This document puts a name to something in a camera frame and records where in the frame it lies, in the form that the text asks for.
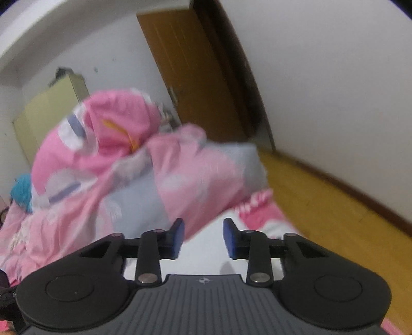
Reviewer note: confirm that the pink printed duvet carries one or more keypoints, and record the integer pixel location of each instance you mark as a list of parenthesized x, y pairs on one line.
[(161, 180)]

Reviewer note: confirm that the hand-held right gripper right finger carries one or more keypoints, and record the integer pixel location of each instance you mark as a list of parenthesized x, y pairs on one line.
[(229, 238)]

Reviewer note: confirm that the brown wooden door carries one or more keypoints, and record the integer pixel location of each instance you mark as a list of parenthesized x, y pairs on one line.
[(193, 80)]

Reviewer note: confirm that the white sweatshirt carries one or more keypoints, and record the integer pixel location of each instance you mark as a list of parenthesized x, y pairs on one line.
[(206, 251)]

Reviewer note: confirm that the pink floral bed blanket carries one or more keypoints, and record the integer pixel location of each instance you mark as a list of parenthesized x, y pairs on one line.
[(257, 201)]

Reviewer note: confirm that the pale yellow cabinet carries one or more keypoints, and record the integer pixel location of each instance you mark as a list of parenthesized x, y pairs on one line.
[(48, 109)]

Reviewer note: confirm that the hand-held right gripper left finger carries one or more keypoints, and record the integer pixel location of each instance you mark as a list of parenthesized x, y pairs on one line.
[(178, 236)]

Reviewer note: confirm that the teal plush toy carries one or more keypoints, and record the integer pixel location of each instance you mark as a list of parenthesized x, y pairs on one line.
[(21, 191)]

